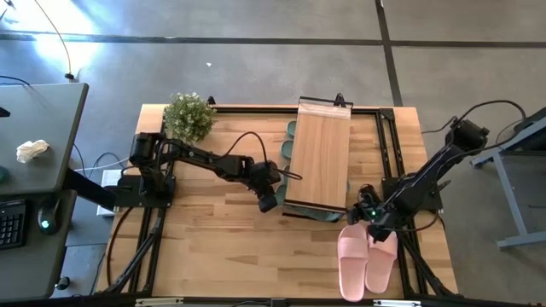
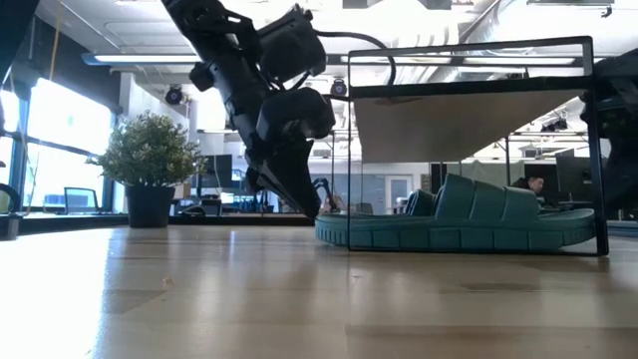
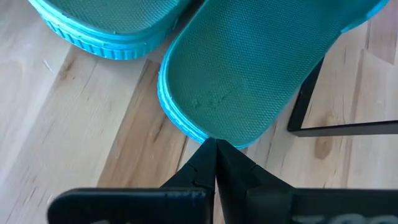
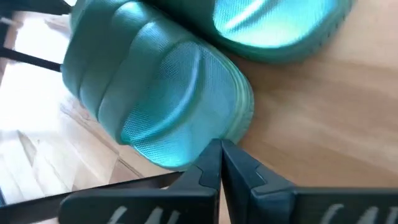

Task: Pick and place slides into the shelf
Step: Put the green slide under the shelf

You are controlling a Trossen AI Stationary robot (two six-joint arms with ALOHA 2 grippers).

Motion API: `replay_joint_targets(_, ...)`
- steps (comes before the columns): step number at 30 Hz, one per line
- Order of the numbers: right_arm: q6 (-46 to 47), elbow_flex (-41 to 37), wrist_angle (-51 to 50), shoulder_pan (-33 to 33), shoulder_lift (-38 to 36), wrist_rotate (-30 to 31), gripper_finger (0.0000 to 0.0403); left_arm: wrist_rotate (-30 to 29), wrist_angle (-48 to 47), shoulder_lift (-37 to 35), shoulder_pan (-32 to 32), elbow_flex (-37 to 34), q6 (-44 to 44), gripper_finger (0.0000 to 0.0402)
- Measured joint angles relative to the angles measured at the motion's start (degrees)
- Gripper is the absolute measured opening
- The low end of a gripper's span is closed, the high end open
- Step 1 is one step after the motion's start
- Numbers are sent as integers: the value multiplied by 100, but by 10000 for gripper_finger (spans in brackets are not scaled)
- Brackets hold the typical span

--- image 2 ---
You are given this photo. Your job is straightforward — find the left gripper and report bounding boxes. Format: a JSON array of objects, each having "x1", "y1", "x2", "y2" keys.
[{"x1": 226, "y1": 84, "x2": 336, "y2": 219}]

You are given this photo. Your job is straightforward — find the green rubber slide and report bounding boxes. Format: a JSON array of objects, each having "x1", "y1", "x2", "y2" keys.
[
  {"x1": 404, "y1": 187, "x2": 441, "y2": 216},
  {"x1": 314, "y1": 173, "x2": 598, "y2": 252}
]

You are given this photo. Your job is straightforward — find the wooden shelf black metal frame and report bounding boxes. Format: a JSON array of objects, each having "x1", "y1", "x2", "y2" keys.
[{"x1": 346, "y1": 35, "x2": 610, "y2": 257}]

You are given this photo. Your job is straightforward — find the background robot arms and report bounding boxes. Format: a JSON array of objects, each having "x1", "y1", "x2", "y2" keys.
[{"x1": 312, "y1": 177, "x2": 348, "y2": 214}]

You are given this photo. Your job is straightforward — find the potted green plant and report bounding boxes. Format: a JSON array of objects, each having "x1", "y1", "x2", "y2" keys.
[{"x1": 84, "y1": 110, "x2": 206, "y2": 229}]

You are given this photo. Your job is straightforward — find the long ceiling light strip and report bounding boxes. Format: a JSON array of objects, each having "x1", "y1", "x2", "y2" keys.
[{"x1": 82, "y1": 49, "x2": 607, "y2": 69}]

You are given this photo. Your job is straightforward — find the small laptop screen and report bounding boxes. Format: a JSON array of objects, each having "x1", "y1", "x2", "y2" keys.
[{"x1": 63, "y1": 186, "x2": 100, "y2": 213}]

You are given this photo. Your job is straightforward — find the person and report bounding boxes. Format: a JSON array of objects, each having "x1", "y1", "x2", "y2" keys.
[{"x1": 512, "y1": 174, "x2": 549, "y2": 208}]

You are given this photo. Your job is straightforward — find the large black monitor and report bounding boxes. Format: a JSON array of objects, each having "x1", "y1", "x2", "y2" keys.
[{"x1": 555, "y1": 155, "x2": 592, "y2": 203}]

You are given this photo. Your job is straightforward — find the black metal rig frame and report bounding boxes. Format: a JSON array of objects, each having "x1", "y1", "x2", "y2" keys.
[{"x1": 19, "y1": 212, "x2": 638, "y2": 238}]

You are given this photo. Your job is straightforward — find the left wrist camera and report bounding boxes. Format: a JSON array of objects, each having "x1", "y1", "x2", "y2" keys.
[{"x1": 257, "y1": 7, "x2": 329, "y2": 85}]

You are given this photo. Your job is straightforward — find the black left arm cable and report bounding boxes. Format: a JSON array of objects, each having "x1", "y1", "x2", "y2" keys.
[{"x1": 313, "y1": 30, "x2": 398, "y2": 87}]

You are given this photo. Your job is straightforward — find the silver air duct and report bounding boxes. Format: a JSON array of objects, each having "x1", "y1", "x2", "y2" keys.
[{"x1": 378, "y1": 0, "x2": 574, "y2": 86}]

